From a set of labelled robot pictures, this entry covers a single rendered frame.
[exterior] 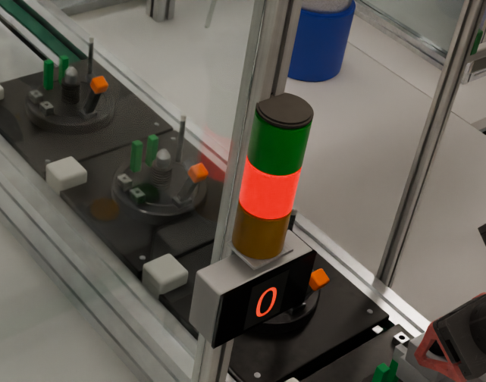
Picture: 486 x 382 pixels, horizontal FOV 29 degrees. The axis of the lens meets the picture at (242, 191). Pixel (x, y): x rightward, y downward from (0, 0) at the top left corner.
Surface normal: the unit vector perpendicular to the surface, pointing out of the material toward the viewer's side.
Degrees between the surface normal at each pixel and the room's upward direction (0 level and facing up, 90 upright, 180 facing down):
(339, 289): 0
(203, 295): 90
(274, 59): 90
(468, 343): 33
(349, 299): 0
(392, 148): 0
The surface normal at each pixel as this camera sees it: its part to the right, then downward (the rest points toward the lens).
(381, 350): 0.15, -0.77
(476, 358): 0.45, -0.35
